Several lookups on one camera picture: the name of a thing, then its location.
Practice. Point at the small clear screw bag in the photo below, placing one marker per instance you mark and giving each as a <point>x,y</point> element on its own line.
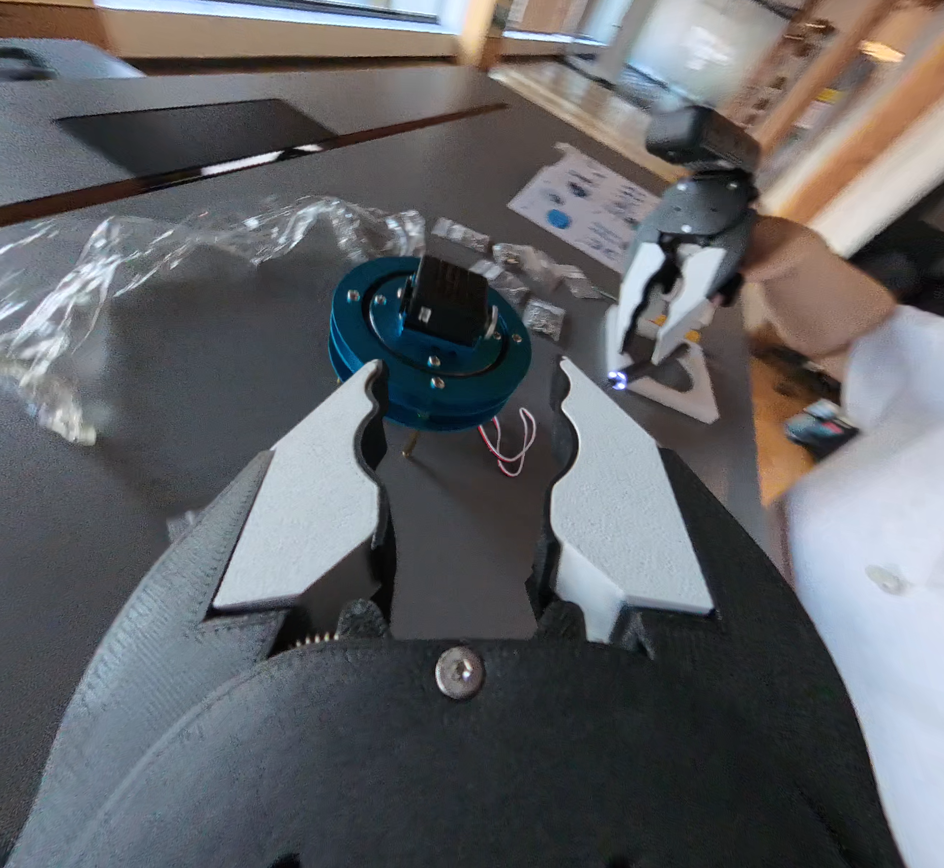
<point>582,282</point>
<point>461,234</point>
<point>546,319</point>
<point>498,280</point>
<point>527,260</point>

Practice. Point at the clear plastic wrap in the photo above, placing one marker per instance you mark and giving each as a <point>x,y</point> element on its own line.
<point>66,308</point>

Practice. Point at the white triangular bracket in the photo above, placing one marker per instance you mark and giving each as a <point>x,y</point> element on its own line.
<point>704,403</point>

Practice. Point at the grey rounded object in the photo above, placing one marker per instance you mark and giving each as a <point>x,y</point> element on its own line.
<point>66,61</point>

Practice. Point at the dark handheld device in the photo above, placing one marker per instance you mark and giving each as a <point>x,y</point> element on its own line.
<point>822,429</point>

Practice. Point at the black servo motor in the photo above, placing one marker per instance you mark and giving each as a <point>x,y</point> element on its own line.
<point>442,293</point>

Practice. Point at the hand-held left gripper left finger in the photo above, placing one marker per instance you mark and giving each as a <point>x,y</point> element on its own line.
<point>310,507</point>

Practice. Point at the printed instruction sheet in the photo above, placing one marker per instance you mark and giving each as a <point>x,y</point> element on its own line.
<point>582,204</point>

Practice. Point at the black rectangular desk mat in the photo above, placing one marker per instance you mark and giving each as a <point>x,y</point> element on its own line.
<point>192,134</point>

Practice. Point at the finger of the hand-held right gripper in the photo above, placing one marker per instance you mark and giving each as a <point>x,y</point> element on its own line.
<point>697,289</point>
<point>636,293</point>

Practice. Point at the dark grey desk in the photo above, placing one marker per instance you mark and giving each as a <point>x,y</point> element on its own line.
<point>184,381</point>

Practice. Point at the glass door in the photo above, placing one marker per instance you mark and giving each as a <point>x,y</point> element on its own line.
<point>700,27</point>

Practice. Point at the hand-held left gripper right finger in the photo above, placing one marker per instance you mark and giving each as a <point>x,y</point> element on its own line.
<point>623,507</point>

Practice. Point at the person's right forearm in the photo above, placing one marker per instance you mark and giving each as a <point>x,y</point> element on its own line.
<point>818,285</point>

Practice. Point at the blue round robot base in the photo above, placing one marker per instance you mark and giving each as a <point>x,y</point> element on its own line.
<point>355,341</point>

